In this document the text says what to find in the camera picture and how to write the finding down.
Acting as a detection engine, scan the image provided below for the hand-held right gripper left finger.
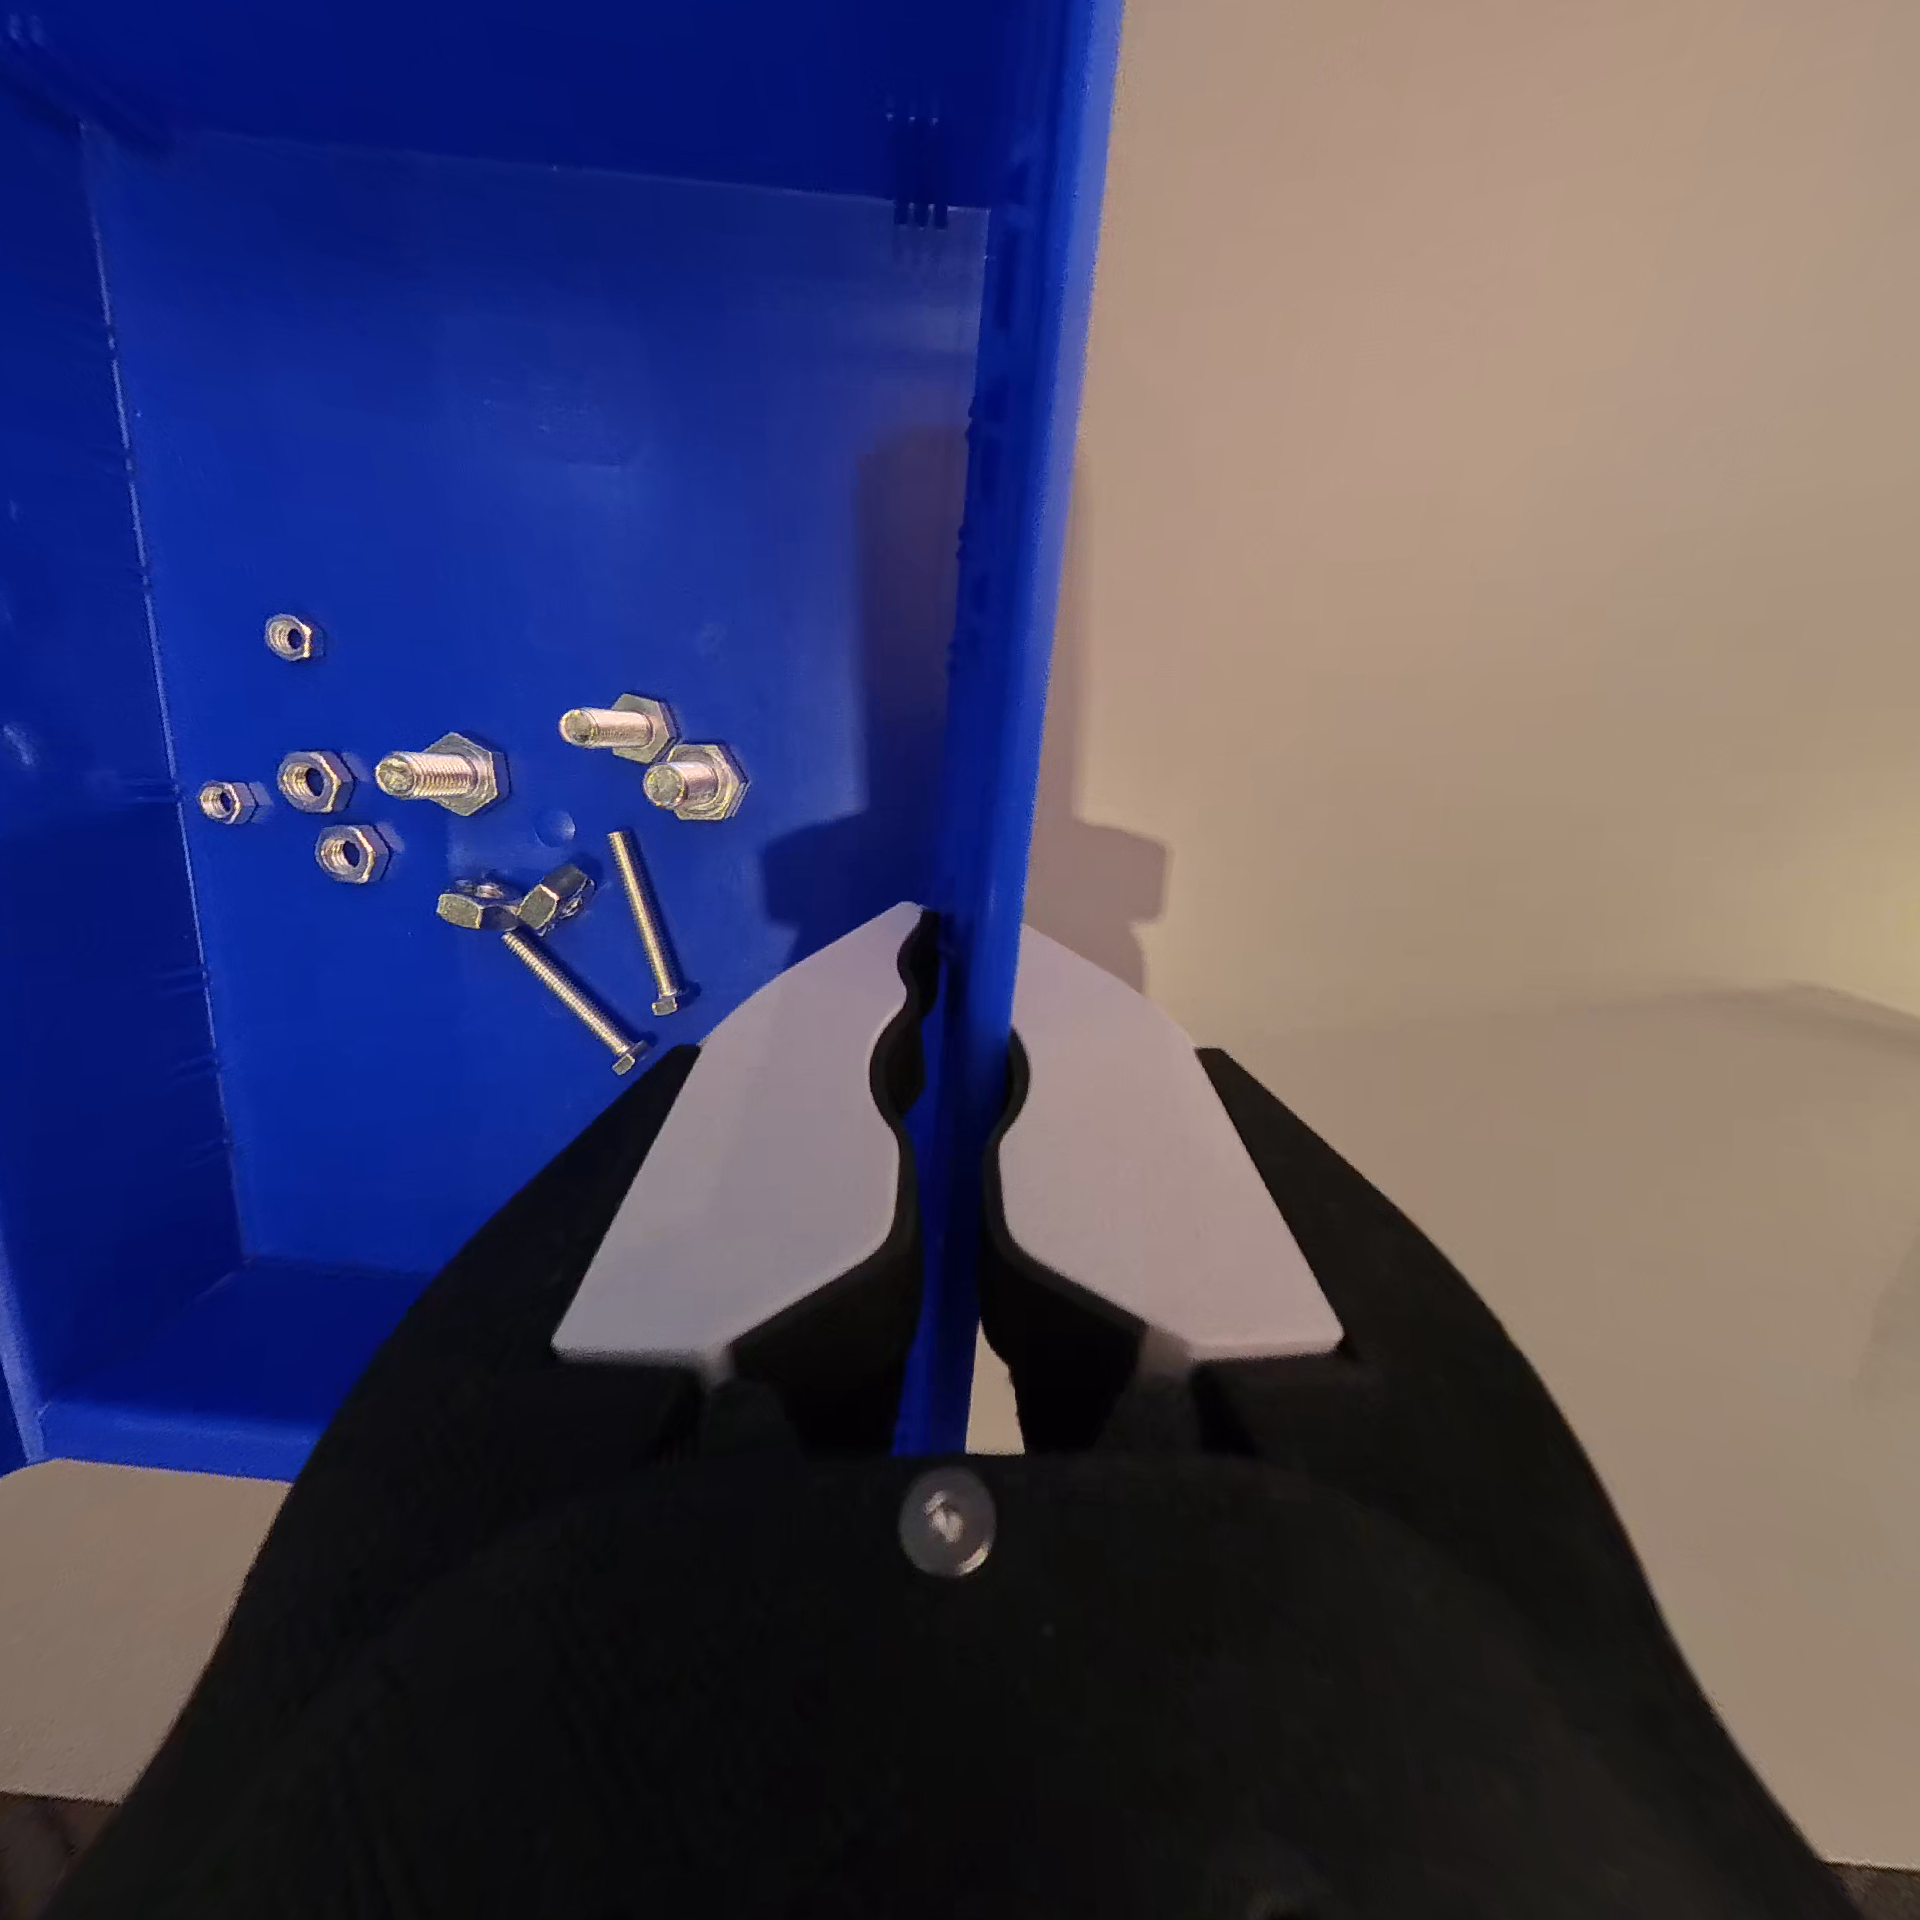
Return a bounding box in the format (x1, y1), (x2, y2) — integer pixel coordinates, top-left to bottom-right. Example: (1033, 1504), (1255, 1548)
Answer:
(552, 902), (940, 1452)

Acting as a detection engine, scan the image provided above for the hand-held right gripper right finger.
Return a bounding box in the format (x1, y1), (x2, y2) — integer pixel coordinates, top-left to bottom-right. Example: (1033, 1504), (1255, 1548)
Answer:
(980, 920), (1344, 1455)

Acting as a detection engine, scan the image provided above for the blue plastic bin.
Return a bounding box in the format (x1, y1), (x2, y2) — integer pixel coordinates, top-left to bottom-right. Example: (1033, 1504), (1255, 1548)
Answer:
(0, 0), (1128, 1487)

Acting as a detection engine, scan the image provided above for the thin long steel bolt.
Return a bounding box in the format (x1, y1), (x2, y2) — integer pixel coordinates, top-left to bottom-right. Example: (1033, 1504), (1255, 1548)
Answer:
(608, 828), (694, 1023)
(499, 920), (654, 1078)

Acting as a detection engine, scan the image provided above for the thick short steel bolt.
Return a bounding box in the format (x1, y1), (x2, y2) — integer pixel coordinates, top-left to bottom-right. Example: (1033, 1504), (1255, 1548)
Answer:
(642, 739), (748, 826)
(557, 691), (676, 765)
(374, 730), (509, 818)

